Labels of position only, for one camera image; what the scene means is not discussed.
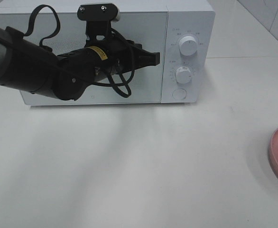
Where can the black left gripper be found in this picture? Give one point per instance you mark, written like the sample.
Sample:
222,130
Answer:
93,63

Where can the white timer knob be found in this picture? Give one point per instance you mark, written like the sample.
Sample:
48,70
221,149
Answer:
183,75

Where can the round white door button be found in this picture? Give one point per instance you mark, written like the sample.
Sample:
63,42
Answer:
179,94

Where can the white microwave door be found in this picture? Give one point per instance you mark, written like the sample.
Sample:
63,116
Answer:
148,29

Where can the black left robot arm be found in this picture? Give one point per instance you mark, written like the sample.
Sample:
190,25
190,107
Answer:
33,68

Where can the upper white power knob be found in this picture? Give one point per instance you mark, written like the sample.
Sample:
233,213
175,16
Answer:
188,45

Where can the white microwave oven body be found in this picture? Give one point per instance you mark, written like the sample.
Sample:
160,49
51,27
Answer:
184,17

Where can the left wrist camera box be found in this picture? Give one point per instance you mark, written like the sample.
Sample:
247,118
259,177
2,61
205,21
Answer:
98,18

